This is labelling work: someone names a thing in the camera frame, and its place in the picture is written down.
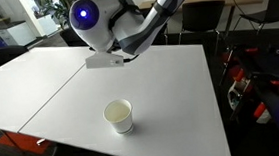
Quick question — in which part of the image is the black armrest chair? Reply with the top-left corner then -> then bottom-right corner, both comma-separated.
148,20 -> 171,48

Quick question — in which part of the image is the hanging black cable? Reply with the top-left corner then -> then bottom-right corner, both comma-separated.
227,0 -> 254,28

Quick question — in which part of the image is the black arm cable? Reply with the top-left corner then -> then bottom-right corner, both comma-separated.
105,0 -> 144,31

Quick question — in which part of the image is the green potted plant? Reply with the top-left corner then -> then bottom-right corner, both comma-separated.
31,0 -> 86,30

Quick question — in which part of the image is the white cabinet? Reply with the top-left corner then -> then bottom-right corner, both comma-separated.
0,19 -> 38,49

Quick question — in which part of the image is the white wrist mount plate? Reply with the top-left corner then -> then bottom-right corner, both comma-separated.
84,49 -> 126,71

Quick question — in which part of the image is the black chair by plant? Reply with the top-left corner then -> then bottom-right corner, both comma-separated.
58,25 -> 91,49

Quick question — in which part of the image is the black camera cable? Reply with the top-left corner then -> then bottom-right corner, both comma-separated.
123,53 -> 141,63

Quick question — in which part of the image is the black chair with metal legs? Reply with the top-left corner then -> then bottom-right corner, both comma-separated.
176,0 -> 231,58
230,0 -> 279,37

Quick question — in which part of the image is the white paper cup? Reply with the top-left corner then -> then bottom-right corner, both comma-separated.
101,98 -> 136,138

